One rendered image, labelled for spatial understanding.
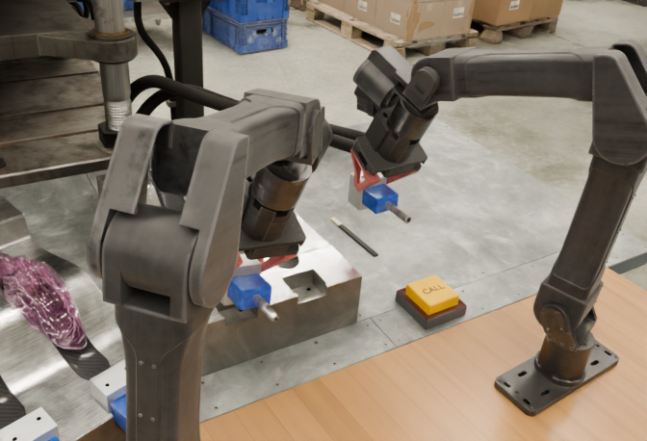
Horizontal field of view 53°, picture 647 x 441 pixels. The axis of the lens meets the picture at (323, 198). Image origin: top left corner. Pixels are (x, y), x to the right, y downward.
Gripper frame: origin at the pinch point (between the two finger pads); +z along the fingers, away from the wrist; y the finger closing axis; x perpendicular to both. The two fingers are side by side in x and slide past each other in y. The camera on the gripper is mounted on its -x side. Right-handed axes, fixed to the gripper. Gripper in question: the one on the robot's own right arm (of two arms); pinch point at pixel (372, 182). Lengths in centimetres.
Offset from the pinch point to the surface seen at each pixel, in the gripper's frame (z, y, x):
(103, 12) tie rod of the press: 16, 26, -60
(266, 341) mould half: 4.7, 25.7, 18.0
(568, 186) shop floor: 131, -193, -41
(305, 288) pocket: 3.2, 17.4, 12.8
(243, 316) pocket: 2.4, 28.2, 14.2
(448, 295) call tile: 1.9, -3.4, 21.4
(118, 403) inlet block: -2, 47, 21
